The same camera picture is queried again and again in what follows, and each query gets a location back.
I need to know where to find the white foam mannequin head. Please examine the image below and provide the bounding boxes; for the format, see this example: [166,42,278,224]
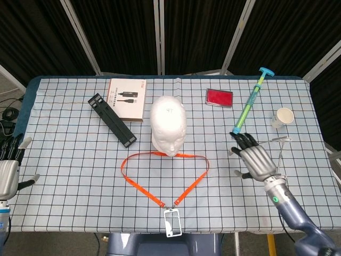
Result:
[149,95,187,157]

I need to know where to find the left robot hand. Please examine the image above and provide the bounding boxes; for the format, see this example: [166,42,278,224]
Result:
[0,135,41,200]

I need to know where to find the white table leg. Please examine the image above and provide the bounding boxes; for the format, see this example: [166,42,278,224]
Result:
[234,231,241,256]

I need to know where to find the green blue toy pump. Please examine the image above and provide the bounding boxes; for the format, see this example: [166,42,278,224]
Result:
[231,67,275,134]

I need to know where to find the orange lanyard strap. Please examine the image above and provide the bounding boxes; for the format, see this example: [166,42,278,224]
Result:
[120,151,209,208]

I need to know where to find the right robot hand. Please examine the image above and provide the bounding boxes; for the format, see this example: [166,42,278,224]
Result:
[229,132,281,183]

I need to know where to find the black folding screen partition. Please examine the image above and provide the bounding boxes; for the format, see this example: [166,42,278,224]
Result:
[0,0,341,146]

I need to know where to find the white paper cup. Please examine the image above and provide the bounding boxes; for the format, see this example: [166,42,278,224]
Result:
[271,107,295,130]

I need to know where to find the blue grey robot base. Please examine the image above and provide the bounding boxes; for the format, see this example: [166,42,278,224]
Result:
[106,233,222,256]

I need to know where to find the black folding plastic stand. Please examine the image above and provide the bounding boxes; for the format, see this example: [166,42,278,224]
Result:
[87,93,137,148]

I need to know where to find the black floor cables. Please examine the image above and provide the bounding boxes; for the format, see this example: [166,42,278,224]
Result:
[0,98,25,141]

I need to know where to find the red stamp pad case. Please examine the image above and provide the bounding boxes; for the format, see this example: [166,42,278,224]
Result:
[205,88,234,109]

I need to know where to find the white cable product box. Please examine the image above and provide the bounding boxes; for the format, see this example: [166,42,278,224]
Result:
[105,78,147,124]

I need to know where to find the blue checkered tablecloth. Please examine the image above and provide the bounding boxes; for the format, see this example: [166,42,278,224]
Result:
[7,76,339,236]

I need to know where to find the white badge holder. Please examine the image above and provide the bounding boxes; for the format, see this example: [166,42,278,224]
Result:
[163,206,183,238]

